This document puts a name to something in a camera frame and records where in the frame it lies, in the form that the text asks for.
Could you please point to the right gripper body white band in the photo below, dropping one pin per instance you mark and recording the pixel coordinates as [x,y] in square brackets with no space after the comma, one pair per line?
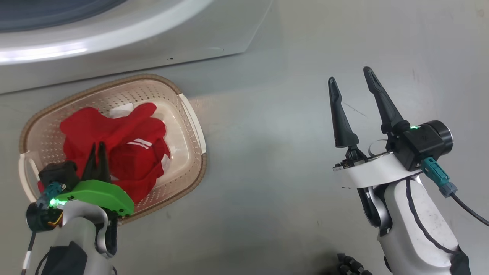
[374,170]

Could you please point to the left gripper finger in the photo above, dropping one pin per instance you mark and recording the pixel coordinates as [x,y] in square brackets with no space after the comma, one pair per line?
[104,168]
[91,168]

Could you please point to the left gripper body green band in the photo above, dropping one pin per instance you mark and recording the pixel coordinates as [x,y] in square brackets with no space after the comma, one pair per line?
[99,191]

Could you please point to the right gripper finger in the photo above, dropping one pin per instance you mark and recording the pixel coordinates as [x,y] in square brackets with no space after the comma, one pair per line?
[386,110]
[342,126]

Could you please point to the red garment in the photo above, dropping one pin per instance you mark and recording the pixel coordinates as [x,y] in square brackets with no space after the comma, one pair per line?
[130,152]

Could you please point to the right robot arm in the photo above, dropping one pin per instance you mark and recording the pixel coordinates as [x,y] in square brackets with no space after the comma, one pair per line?
[424,229]

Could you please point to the cream perforated laundry basket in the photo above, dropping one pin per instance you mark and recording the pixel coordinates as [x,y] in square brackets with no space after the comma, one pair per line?
[183,126]

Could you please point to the white front-load washing machine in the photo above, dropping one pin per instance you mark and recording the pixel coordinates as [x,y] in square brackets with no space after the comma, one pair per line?
[114,49]

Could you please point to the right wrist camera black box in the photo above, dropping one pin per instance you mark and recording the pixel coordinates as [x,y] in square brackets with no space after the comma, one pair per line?
[424,141]

